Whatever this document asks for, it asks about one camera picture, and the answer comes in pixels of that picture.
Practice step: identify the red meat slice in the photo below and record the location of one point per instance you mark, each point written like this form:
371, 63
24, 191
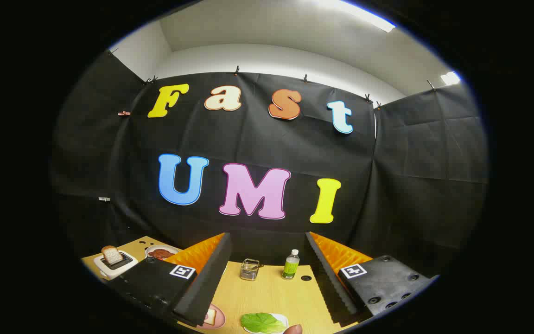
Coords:
160, 253

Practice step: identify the white square plate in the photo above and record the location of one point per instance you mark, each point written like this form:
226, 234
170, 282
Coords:
282, 318

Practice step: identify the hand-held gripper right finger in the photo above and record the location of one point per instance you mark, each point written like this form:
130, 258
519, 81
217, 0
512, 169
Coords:
329, 283

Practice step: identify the pink round plate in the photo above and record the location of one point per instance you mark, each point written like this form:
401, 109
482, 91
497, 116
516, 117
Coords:
221, 320

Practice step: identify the toasted bread slice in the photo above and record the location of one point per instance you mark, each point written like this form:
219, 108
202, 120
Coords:
111, 255

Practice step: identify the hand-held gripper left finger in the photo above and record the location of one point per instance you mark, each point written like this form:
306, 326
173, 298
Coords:
209, 283

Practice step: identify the small ceiling light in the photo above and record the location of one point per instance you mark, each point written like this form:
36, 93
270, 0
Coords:
451, 78

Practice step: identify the small white bread slice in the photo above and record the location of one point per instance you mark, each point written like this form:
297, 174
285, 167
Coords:
210, 317

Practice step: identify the long ceiling light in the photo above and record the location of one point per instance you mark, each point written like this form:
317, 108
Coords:
369, 18

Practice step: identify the white toaster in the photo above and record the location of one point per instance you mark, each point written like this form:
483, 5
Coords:
114, 272

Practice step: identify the green lettuce leaf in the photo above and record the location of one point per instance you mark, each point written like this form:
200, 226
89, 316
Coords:
260, 323

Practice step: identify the round grey plate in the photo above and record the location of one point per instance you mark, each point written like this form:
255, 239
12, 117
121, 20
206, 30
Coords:
148, 252

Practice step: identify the green label plastic bottle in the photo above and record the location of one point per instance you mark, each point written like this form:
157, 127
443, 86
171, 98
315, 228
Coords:
290, 268

